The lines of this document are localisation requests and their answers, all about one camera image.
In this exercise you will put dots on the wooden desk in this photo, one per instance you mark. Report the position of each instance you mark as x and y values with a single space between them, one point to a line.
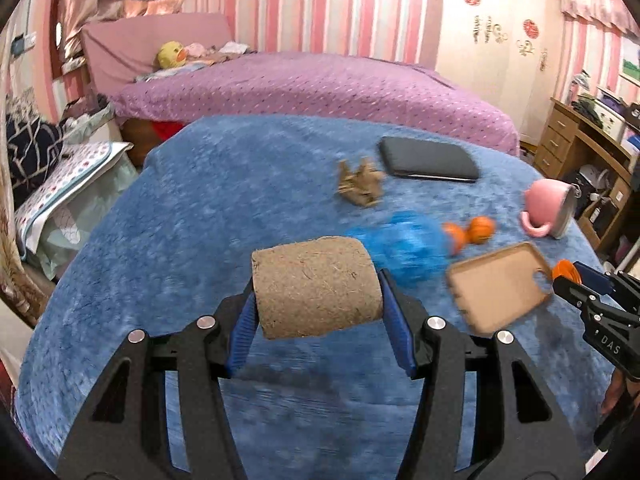
570 142

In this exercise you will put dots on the person right hand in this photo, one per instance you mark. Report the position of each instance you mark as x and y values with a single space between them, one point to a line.
615 390

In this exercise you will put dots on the dotted folded cloth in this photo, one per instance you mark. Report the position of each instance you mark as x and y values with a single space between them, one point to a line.
99 169

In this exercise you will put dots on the yellow duck plush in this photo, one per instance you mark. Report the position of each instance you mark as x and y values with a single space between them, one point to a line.
171 55

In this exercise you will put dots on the pink metal mug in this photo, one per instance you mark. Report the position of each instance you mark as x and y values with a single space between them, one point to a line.
549 207

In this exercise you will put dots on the tan phone case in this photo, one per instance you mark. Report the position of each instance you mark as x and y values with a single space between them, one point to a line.
496 289

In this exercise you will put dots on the black smartphone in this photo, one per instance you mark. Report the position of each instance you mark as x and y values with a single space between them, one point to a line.
427 160

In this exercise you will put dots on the crumpled brown paper ball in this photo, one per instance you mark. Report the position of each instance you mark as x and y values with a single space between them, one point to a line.
361 187

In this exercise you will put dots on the pink bed headboard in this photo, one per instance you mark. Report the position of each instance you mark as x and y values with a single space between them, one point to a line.
118 51

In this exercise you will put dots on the blue fuzzy blanket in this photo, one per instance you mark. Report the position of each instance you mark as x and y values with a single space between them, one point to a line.
179 241

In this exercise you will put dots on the white wardrobe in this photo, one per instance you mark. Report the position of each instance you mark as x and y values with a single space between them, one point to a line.
507 52

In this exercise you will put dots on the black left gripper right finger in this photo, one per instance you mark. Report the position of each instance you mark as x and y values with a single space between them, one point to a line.
485 412

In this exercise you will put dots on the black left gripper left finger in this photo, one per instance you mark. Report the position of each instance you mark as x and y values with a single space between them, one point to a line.
156 411

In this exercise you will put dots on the small framed wall photo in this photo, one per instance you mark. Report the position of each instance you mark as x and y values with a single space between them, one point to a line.
629 59

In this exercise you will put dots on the purple dotted bed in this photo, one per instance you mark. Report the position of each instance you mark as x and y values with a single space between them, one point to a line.
323 85

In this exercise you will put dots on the orange tangerine peel piece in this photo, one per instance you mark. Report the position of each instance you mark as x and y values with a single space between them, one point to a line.
480 230

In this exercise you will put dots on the blue crumpled wrapper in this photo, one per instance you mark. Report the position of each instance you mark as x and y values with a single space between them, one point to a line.
409 245

